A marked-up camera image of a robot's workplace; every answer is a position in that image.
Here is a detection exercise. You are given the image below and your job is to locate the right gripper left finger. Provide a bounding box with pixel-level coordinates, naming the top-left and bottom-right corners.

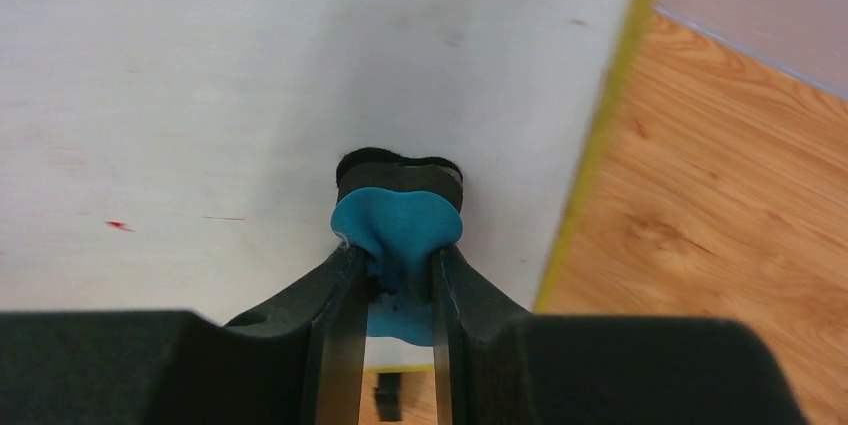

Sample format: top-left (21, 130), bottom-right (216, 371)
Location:
top-left (1, 247), bottom-right (368, 424)

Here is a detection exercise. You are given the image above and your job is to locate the black right whiteboard foot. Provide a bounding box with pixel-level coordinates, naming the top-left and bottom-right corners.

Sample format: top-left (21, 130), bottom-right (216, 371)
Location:
top-left (374, 372), bottom-right (403, 422)

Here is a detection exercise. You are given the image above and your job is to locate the yellow framed whiteboard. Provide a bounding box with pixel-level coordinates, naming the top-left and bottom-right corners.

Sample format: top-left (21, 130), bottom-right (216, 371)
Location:
top-left (1, 0), bottom-right (653, 366)

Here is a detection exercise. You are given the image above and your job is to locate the blue black eraser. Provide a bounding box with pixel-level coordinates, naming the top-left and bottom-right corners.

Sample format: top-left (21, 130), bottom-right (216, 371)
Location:
top-left (330, 147), bottom-right (464, 347)

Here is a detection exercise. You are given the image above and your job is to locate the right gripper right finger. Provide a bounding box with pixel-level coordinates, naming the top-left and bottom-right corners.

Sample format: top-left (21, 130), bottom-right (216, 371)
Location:
top-left (431, 247), bottom-right (806, 424)

